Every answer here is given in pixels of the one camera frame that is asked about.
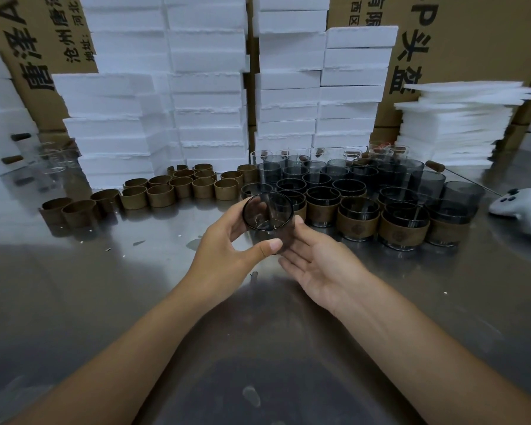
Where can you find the person's right hand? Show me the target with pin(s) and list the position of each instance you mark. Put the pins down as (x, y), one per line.
(332, 274)

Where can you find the person's left hand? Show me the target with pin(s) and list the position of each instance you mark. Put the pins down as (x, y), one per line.
(221, 269)

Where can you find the smoky transparent plastic cup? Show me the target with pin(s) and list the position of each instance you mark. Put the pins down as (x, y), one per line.
(267, 208)
(298, 199)
(348, 186)
(291, 184)
(358, 207)
(322, 194)
(398, 194)
(403, 212)
(449, 210)
(256, 188)

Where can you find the group of brown sleeve rings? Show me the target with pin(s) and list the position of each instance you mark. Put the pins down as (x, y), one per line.
(159, 196)

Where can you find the cluster of transparent plastic cups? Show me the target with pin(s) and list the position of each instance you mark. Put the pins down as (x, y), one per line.
(270, 172)

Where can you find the bunch of clear plastic cups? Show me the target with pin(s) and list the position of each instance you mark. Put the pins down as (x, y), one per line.
(53, 161)

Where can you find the person's left forearm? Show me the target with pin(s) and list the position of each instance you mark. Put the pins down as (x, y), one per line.
(115, 362)

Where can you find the person's right forearm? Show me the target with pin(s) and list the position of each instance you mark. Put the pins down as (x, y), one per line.
(442, 367)

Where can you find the tall stack white foam blocks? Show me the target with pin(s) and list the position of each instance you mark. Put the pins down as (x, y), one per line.
(199, 97)

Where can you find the stepped stack white foam blocks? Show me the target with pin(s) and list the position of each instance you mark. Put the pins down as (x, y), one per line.
(287, 97)

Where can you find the stack of thin foam sheets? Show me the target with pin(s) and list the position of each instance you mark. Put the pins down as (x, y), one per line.
(451, 128)

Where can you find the white game controller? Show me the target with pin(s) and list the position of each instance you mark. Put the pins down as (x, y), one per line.
(526, 212)

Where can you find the brown cork stick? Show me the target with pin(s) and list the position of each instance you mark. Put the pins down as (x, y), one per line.
(21, 137)
(12, 160)

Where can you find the large printed cardboard box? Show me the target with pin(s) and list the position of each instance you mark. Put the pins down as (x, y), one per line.
(482, 35)

